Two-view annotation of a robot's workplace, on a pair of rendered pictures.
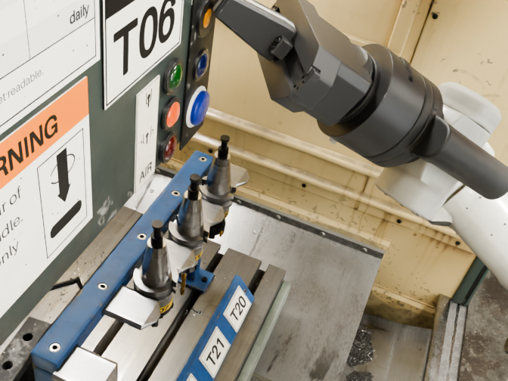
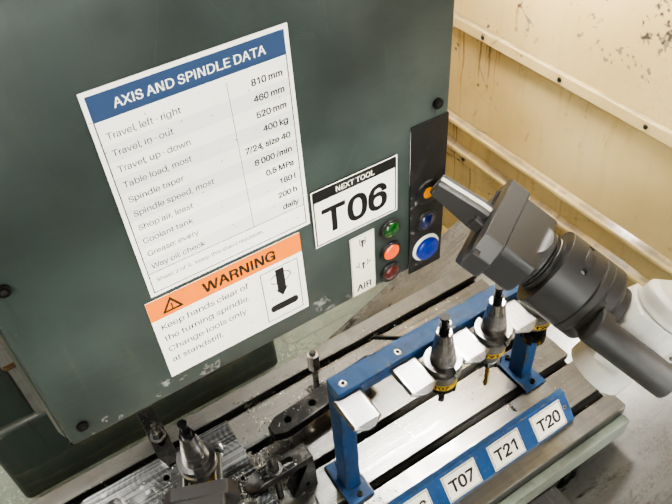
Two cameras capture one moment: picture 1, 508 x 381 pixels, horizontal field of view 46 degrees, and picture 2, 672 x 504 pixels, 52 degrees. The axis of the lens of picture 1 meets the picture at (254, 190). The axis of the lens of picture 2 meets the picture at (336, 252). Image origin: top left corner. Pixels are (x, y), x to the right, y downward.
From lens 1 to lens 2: 38 cm
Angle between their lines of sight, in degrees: 34
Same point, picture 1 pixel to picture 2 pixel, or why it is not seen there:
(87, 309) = (377, 364)
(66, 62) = (281, 226)
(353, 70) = (519, 256)
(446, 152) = (593, 341)
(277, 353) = (595, 485)
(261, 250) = not seen: hidden behind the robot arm
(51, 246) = (272, 316)
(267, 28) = (467, 209)
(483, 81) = not seen: outside the picture
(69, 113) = (284, 250)
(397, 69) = (569, 262)
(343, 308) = not seen: outside the picture
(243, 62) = (640, 177)
